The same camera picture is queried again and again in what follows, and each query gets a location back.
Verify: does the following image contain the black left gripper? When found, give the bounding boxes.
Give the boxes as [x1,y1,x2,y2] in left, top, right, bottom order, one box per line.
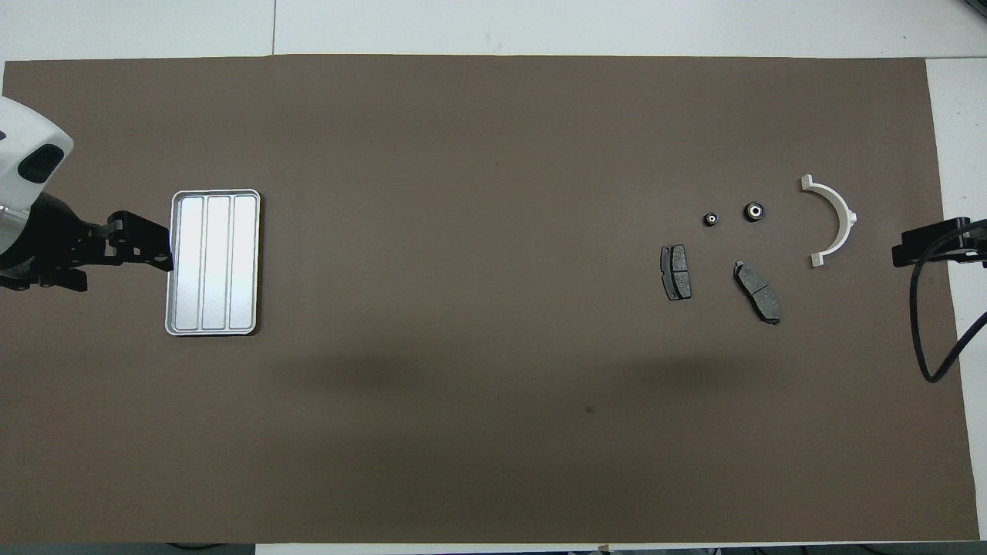
[0,193,174,292]

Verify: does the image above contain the short grey brake pad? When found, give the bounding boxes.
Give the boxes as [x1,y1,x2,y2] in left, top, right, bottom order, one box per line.
[660,244,692,301]

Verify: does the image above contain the brown table mat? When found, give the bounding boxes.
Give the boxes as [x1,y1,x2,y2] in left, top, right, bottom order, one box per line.
[0,54,981,545]

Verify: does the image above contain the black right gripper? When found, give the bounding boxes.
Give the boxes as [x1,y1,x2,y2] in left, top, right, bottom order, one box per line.
[892,218,987,269]

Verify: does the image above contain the white half-ring bracket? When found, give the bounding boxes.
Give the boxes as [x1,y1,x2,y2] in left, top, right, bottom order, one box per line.
[800,174,858,268]

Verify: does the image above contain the silver ribbed metal tray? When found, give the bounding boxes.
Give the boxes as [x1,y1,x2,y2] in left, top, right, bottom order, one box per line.
[164,188,261,337]

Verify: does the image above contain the long grey brake pad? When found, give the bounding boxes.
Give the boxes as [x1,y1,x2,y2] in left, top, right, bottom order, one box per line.
[733,261,781,325]

